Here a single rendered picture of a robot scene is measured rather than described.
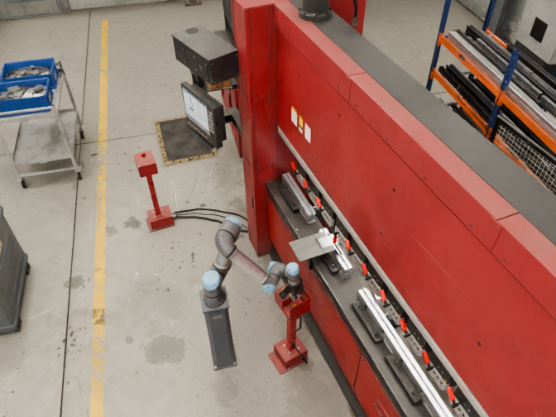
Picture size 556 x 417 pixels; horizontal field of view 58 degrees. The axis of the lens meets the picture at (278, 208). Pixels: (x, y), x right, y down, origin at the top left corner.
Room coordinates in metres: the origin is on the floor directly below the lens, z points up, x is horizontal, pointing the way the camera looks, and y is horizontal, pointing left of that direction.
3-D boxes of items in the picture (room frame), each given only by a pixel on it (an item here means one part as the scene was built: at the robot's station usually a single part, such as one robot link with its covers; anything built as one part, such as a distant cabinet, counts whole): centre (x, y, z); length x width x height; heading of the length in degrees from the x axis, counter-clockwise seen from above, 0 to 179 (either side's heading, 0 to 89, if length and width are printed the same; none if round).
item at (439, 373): (1.20, -0.80, 1.26); 0.15 x 0.09 x 0.17; 22
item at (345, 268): (2.24, -0.38, 0.92); 0.39 x 0.06 x 0.10; 22
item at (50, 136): (4.45, 2.50, 0.47); 0.90 x 0.66 x 0.95; 13
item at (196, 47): (3.30, 0.50, 1.53); 0.51 x 0.25 x 0.85; 38
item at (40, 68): (4.69, 2.55, 0.92); 0.50 x 0.36 x 0.18; 103
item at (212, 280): (1.98, 0.43, 0.94); 0.13 x 0.12 x 0.14; 160
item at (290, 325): (1.99, -0.09, 0.39); 0.05 x 0.05 x 0.54; 31
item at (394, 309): (1.57, -0.65, 1.26); 0.15 x 0.09 x 0.17; 22
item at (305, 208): (2.80, -0.16, 0.92); 0.50 x 0.06 x 0.10; 22
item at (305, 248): (2.24, -0.23, 1.00); 0.26 x 0.18 x 0.01; 112
